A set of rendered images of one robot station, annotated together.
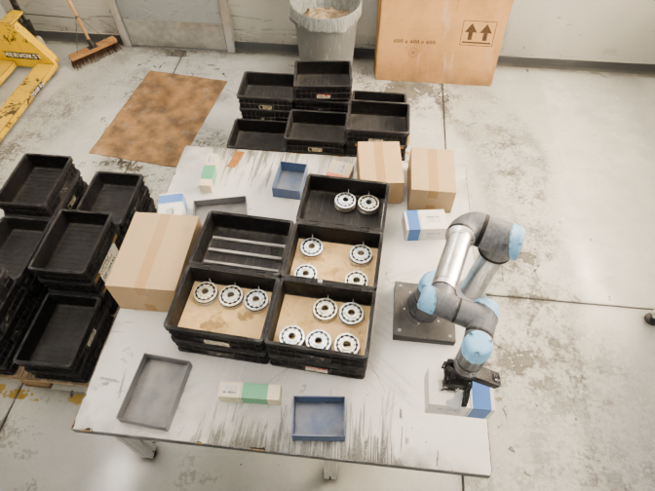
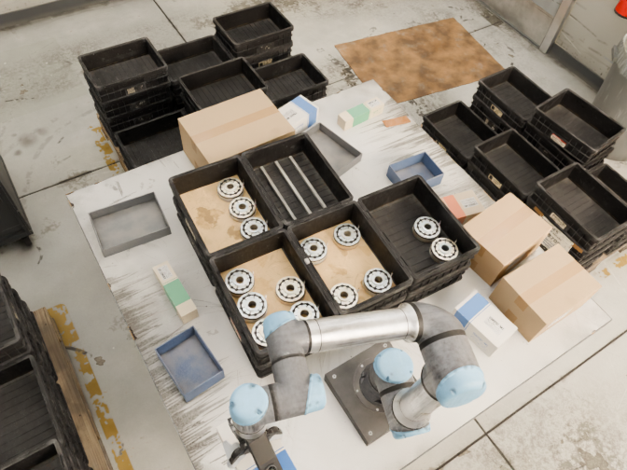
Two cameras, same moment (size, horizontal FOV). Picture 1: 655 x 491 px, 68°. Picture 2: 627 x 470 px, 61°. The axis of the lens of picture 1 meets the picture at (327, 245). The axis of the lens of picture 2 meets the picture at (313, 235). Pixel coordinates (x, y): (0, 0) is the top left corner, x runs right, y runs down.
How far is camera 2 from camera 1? 0.78 m
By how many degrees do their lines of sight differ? 26
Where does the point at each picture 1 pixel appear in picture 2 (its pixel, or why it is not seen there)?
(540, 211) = not seen: outside the picture
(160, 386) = (137, 224)
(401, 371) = not seen: hidden behind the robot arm
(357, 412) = (222, 394)
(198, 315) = (207, 199)
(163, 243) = (247, 126)
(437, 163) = (564, 281)
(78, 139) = (339, 30)
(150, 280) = (206, 142)
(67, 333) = (164, 149)
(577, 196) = not seen: outside the picture
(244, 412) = (157, 300)
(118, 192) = (302, 82)
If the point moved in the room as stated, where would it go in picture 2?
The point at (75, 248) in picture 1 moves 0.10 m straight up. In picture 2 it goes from (223, 93) to (222, 78)
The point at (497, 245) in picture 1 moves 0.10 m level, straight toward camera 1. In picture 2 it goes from (433, 368) to (390, 374)
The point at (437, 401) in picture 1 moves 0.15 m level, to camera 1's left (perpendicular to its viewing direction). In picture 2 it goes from (223, 434) to (190, 386)
